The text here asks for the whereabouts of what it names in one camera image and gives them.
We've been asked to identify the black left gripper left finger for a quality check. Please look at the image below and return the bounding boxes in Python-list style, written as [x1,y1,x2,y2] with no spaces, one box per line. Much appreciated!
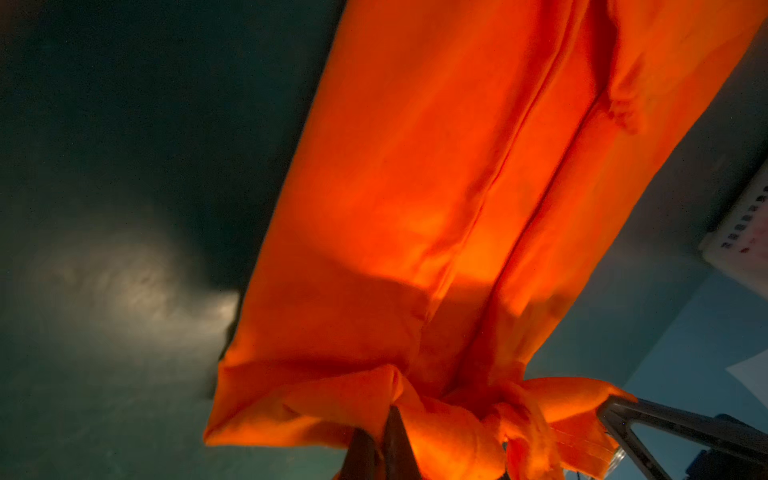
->
[338,429,379,480]

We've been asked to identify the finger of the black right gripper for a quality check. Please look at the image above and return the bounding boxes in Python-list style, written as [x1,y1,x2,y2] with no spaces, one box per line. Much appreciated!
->
[597,396,767,480]

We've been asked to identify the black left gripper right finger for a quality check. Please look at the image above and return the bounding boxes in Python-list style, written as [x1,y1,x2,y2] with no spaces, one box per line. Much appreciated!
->
[381,406,422,480]

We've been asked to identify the orange t shirt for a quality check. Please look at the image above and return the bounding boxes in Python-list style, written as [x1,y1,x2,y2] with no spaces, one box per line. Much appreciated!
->
[203,1,767,479]

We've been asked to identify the white perforated plastic basket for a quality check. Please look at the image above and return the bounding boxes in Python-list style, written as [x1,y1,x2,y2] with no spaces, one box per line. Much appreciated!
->
[700,162,767,299]

